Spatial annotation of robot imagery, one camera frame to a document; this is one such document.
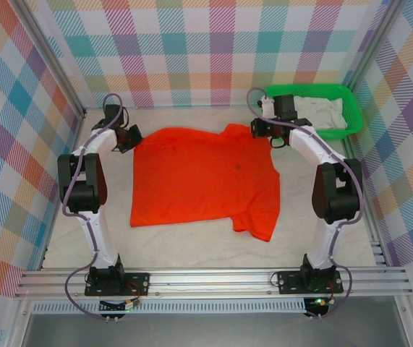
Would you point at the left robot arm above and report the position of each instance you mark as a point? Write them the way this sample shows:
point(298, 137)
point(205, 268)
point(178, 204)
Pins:
point(83, 191)

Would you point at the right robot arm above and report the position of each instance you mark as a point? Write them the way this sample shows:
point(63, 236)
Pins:
point(336, 199)

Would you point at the grey metal panel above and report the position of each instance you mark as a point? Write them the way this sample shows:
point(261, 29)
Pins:
point(209, 330)

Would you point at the white t-shirt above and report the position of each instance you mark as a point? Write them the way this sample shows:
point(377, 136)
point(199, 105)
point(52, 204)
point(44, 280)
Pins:
point(325, 112)

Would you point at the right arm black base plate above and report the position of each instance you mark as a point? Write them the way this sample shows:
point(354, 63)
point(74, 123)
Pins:
point(289, 282)

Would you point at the orange t-shirt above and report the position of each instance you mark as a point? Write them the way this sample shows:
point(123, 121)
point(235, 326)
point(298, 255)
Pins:
point(199, 180)

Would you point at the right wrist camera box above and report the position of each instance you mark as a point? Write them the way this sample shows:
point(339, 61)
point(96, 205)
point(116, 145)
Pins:
point(266, 103)

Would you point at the aluminium frame post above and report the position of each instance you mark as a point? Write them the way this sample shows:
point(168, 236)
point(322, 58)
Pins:
point(56, 61)
point(372, 43)

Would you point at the aluminium mounting rail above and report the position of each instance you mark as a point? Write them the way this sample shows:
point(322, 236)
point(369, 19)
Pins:
point(209, 280)

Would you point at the green plastic basket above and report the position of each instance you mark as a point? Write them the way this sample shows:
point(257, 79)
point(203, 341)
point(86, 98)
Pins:
point(336, 134)

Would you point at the black connector bracket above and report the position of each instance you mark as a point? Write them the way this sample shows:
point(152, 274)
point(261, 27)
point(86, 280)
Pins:
point(108, 307)
point(314, 306)

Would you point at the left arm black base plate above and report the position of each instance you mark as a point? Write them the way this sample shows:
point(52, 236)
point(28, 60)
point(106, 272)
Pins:
point(137, 282)

